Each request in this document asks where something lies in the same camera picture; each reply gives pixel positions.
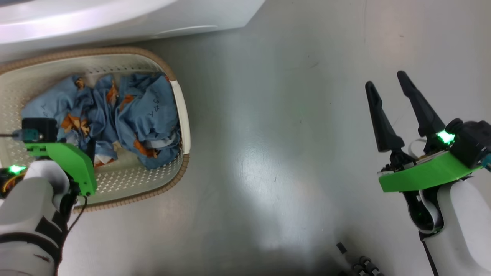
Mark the teal camera connector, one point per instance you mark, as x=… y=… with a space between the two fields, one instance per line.
x=488 y=161
x=27 y=135

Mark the white front-load washing machine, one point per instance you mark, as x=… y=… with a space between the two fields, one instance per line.
x=115 y=19

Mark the cream perforated laundry basket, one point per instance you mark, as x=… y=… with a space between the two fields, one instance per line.
x=145 y=180

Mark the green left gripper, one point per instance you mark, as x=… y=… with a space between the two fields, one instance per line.
x=73 y=161

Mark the grey robot base hardware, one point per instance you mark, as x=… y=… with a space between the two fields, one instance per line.
x=360 y=264

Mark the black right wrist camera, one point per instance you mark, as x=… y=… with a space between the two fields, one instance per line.
x=472 y=142

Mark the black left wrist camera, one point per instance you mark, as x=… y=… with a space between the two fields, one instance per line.
x=40 y=128

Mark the teal right camera connector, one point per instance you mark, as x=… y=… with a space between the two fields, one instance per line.
x=488 y=161

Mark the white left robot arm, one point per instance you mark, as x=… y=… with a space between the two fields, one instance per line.
x=27 y=214

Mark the teal left camera connector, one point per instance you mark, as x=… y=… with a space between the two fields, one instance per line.
x=27 y=135

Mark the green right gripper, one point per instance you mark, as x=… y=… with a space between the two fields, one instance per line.
x=418 y=178

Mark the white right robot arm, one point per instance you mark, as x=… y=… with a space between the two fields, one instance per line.
x=464 y=230

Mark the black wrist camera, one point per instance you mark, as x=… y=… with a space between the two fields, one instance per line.
x=472 y=142
x=40 y=128

